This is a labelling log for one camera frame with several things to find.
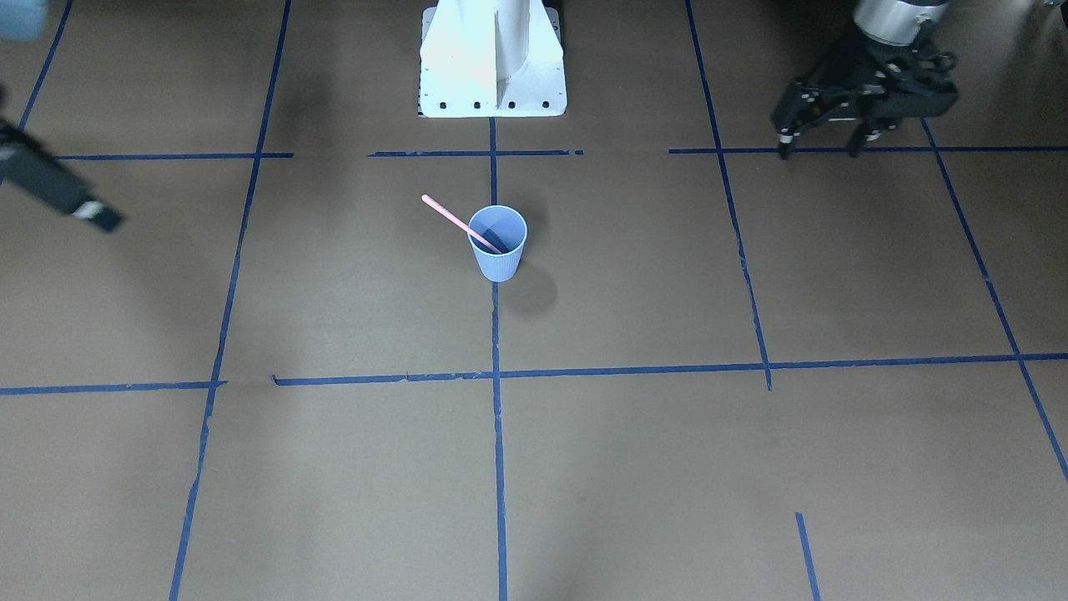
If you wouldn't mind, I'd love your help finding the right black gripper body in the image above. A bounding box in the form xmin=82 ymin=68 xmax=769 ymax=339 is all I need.
xmin=1 ymin=118 xmax=88 ymax=218

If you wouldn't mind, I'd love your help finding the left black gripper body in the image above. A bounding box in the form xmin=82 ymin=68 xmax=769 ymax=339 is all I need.
xmin=805 ymin=23 xmax=918 ymax=135

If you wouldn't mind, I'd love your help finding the blue ribbed cup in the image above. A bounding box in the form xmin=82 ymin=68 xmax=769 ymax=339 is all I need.
xmin=468 ymin=205 xmax=529 ymax=284

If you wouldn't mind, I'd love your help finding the pink chopstick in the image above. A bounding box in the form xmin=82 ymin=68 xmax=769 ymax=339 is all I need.
xmin=421 ymin=194 xmax=504 ymax=255

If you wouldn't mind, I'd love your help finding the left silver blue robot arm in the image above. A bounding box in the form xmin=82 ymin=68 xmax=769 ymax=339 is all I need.
xmin=771 ymin=1 xmax=959 ymax=160

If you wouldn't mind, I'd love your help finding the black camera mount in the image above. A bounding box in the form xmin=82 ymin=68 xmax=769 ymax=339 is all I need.
xmin=873 ymin=44 xmax=959 ymax=118

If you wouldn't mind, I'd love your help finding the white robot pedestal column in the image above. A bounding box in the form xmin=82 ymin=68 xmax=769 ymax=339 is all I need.
xmin=417 ymin=1 xmax=568 ymax=118

